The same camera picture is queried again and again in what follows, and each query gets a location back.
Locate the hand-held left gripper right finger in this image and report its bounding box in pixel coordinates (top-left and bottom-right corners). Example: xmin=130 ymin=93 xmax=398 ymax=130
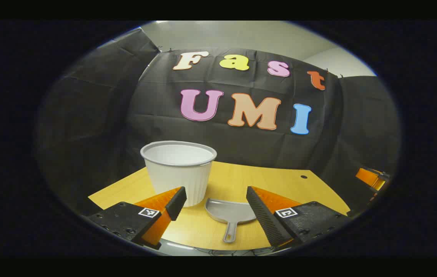
xmin=246 ymin=186 xmax=353 ymax=247

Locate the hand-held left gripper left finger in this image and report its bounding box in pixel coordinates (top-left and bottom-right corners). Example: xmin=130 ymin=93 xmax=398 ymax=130
xmin=88 ymin=186 xmax=187 ymax=250

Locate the white ribbed garbage bin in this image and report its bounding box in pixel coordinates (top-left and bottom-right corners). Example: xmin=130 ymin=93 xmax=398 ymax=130
xmin=140 ymin=141 xmax=217 ymax=207

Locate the grey plastic dustpan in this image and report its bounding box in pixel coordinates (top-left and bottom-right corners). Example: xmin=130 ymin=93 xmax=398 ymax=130
xmin=204 ymin=198 xmax=257 ymax=244

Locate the wooden desktop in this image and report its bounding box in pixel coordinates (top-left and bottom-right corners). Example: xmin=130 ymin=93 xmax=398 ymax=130
xmin=88 ymin=161 xmax=351 ymax=251

